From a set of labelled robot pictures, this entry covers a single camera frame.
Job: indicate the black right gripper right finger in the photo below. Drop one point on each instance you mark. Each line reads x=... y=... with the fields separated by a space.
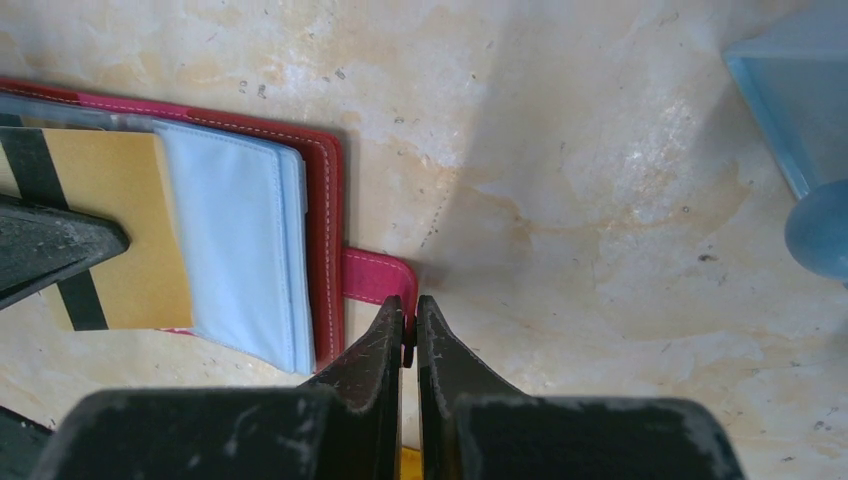
x=477 y=425

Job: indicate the gold credit card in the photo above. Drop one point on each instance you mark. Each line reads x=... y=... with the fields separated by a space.
x=119 y=176

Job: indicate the yellow red blue toy block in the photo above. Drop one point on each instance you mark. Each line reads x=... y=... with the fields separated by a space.
x=410 y=464

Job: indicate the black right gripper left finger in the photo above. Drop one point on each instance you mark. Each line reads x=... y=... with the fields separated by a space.
x=343 y=423

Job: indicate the red leather card holder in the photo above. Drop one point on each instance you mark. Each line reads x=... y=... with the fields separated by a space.
x=260 y=210

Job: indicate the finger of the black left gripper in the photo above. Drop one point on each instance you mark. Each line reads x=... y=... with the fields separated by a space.
x=41 y=246

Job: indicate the blue three-slot card box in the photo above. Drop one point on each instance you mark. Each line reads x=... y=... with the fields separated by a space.
x=793 y=78

